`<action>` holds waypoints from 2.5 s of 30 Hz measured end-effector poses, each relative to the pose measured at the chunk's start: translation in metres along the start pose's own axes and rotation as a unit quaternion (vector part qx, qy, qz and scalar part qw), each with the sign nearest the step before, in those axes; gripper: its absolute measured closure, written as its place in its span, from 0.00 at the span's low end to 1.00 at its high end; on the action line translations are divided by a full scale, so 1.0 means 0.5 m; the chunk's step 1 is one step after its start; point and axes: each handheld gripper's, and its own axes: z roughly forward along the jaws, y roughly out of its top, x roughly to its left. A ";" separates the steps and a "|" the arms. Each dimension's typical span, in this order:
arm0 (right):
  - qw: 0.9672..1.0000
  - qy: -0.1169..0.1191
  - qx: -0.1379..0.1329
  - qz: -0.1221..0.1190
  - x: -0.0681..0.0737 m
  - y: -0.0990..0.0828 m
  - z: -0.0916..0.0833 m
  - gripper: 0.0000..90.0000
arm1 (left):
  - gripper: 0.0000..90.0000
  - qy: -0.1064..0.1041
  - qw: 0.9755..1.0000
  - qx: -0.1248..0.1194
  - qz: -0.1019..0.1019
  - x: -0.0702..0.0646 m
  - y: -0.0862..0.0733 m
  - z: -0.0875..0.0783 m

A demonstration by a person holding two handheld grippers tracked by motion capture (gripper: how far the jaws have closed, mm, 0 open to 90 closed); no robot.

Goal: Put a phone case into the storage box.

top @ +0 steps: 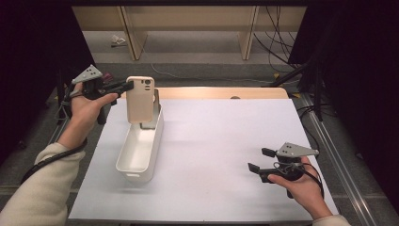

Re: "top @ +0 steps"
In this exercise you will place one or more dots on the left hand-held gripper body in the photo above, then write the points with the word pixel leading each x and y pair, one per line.
pixel 92 88

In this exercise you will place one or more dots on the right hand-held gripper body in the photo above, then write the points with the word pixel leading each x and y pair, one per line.
pixel 291 168

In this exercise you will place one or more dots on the beige phone case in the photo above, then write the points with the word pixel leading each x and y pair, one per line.
pixel 139 100

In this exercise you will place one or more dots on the white plastic bin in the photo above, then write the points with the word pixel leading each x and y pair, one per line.
pixel 139 153

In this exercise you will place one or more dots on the person's right hand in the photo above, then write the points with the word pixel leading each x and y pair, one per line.
pixel 309 191

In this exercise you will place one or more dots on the person's left hand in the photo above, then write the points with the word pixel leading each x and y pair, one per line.
pixel 80 119

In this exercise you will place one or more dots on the crumpled white paper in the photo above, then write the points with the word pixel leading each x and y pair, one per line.
pixel 118 40

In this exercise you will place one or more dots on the white table sheet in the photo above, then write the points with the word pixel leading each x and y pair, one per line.
pixel 207 147

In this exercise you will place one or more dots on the black curtain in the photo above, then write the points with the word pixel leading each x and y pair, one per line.
pixel 360 78
pixel 28 62

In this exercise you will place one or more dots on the black metal stand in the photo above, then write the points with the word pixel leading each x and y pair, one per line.
pixel 316 94

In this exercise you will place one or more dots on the wooden shelf unit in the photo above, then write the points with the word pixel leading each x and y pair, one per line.
pixel 188 19

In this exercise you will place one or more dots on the aluminium floor rail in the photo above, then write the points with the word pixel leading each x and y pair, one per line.
pixel 19 201
pixel 342 166

